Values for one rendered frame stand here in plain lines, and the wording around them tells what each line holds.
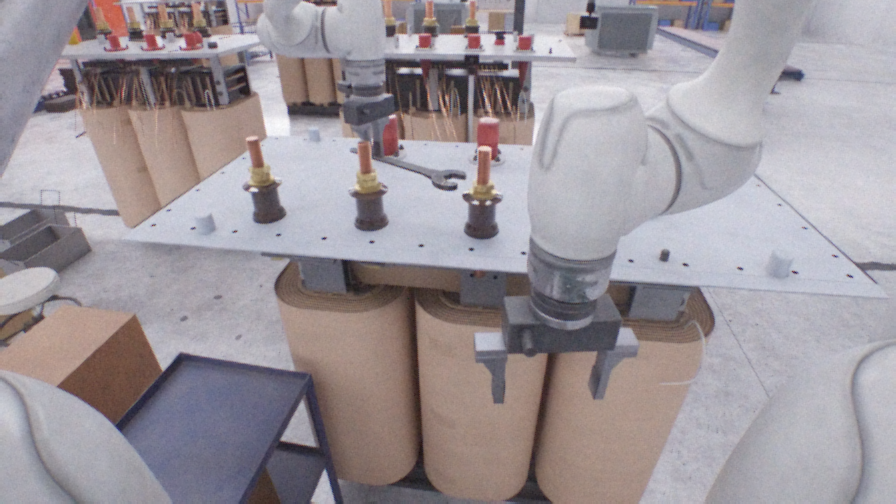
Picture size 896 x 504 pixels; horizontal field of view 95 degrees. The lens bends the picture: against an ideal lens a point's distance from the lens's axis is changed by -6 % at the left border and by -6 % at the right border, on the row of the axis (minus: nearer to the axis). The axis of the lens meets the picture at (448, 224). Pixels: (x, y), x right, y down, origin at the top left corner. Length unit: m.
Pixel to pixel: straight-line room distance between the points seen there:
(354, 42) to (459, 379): 0.95
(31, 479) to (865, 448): 0.36
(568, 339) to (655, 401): 0.93
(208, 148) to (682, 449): 3.25
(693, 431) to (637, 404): 1.15
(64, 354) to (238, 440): 0.68
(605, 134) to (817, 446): 0.25
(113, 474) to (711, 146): 0.51
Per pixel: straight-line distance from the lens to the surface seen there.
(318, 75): 6.98
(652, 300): 1.23
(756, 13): 0.44
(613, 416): 1.48
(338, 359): 1.42
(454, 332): 1.23
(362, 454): 1.79
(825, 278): 1.18
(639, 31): 13.47
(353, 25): 1.06
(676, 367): 1.36
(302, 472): 1.67
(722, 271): 1.07
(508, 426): 1.53
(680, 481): 2.39
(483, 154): 0.95
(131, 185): 3.97
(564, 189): 0.40
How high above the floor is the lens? 1.90
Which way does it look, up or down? 30 degrees down
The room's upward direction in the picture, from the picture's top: straight up
